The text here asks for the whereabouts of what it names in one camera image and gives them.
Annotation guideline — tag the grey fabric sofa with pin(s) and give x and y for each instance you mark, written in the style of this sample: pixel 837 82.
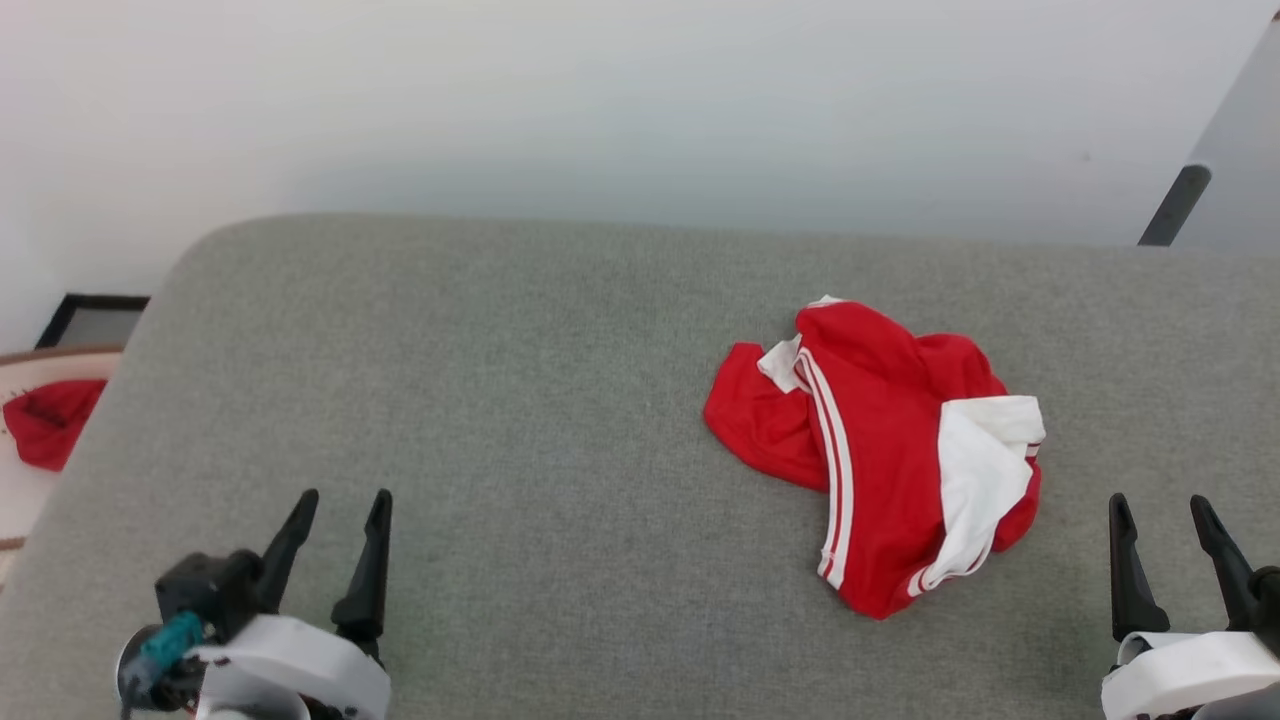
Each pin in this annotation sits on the grey fabric sofa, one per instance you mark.
pixel 550 400

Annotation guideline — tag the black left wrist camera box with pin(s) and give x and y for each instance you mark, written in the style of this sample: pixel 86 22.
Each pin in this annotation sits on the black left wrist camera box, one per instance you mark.
pixel 205 590

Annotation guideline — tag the black framed panel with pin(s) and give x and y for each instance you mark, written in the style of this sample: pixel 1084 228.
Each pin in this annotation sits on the black framed panel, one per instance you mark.
pixel 95 325

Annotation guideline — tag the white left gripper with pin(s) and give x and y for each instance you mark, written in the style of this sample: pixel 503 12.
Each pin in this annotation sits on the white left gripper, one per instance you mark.
pixel 295 670

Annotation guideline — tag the red cloth in basket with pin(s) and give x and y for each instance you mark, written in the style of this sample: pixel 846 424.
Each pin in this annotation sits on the red cloth in basket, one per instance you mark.
pixel 50 420

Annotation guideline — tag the red and white jersey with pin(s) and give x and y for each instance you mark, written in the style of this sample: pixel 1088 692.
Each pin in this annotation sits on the red and white jersey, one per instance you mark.
pixel 880 450

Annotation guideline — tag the dark grey pole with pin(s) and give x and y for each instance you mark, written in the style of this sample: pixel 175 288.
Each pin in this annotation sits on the dark grey pole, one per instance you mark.
pixel 1175 205

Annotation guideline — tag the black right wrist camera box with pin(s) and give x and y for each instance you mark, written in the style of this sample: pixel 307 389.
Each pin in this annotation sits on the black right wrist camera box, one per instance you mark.
pixel 1268 610

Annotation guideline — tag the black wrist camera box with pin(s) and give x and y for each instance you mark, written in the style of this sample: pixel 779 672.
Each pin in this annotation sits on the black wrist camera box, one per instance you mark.
pixel 205 590
pixel 1268 610

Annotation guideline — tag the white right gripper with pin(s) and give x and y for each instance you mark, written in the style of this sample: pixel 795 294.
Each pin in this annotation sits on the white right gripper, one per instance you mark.
pixel 1190 675

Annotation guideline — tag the grey slanted board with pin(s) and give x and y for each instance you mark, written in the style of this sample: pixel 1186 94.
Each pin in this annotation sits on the grey slanted board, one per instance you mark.
pixel 1240 150

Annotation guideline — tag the beige laundry basket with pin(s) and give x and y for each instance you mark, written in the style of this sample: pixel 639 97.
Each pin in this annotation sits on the beige laundry basket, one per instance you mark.
pixel 15 500

